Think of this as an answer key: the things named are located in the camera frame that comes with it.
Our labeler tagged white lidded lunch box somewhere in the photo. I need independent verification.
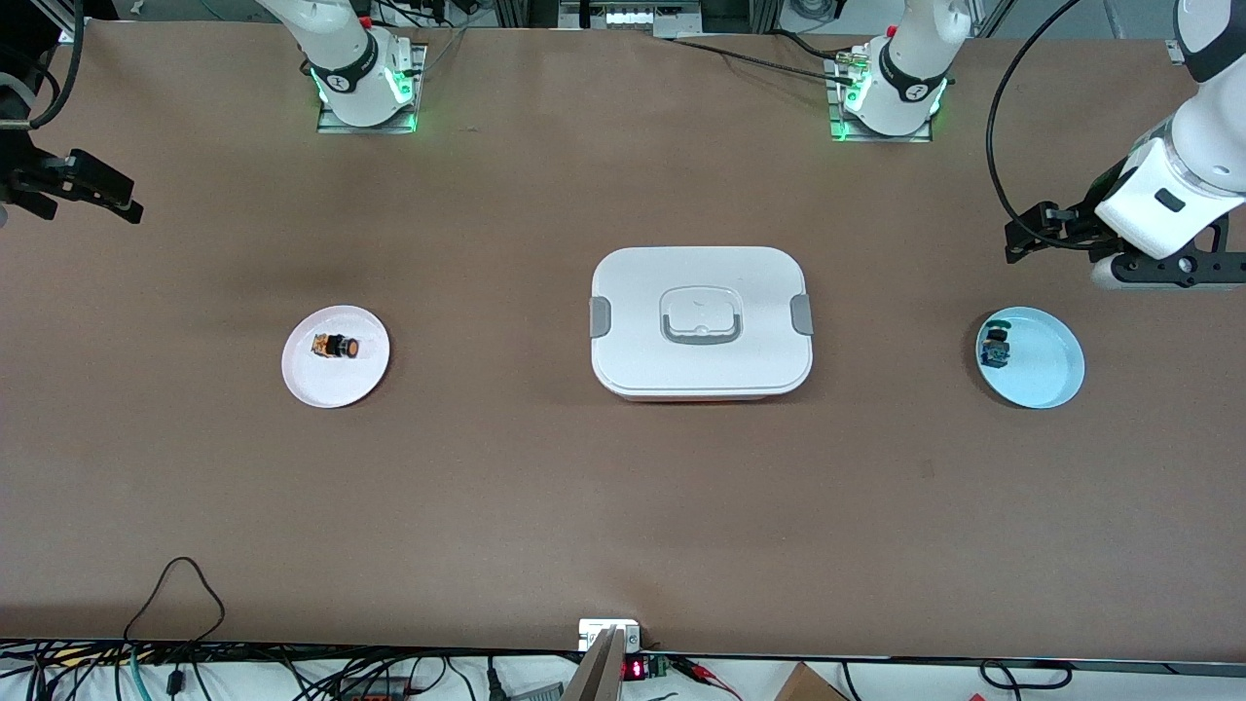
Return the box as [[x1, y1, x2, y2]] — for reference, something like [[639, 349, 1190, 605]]
[[589, 245, 814, 403]]

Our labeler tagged small white socket box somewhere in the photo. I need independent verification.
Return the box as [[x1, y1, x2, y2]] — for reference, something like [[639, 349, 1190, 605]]
[[578, 619, 643, 652]]

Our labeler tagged light blue round plate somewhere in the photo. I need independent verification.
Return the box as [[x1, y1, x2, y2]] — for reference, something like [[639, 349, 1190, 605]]
[[975, 307, 1086, 410]]

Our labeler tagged white round plate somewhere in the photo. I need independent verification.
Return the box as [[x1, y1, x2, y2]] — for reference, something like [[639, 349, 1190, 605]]
[[281, 305, 391, 409]]

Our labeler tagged white lit rack device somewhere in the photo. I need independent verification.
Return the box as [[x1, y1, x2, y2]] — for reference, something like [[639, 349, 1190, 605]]
[[560, 0, 703, 31]]

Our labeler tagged brown cardboard piece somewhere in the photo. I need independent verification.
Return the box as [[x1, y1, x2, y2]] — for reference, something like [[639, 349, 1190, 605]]
[[774, 662, 849, 701]]

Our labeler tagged red clip test lead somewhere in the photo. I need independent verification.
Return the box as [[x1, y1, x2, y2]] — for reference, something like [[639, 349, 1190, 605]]
[[676, 657, 744, 701]]

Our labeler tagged black orange power strip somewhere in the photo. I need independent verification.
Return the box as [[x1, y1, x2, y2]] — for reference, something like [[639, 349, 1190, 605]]
[[335, 675, 416, 701]]

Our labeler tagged aluminium profile bar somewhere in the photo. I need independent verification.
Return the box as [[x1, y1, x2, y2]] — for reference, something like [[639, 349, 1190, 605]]
[[563, 626, 630, 701]]

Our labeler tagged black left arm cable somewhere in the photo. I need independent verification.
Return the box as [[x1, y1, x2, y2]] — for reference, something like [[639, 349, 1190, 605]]
[[986, 0, 1113, 252]]

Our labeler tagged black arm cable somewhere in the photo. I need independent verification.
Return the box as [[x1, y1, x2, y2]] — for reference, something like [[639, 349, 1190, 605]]
[[986, 0, 1113, 252], [0, 0, 87, 130]]

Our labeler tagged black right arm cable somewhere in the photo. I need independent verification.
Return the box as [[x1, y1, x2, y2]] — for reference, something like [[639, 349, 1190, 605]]
[[0, 0, 87, 130]]

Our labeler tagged blue green switch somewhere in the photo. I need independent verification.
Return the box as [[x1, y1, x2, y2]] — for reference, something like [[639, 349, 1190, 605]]
[[979, 318, 1014, 370]]

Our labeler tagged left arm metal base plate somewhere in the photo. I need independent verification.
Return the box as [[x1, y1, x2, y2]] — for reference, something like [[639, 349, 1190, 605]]
[[826, 55, 935, 145]]

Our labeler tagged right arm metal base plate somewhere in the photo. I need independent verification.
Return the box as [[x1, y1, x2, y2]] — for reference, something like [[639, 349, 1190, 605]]
[[315, 43, 428, 135]]

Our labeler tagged black cable across table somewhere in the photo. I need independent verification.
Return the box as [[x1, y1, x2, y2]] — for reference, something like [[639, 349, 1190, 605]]
[[667, 31, 860, 85]]

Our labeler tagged black looped cable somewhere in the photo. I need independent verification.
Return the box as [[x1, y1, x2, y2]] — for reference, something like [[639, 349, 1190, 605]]
[[124, 557, 227, 694]]

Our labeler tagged black coiled floor cable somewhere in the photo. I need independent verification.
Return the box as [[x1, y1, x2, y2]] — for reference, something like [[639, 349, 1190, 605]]
[[978, 659, 1075, 693]]

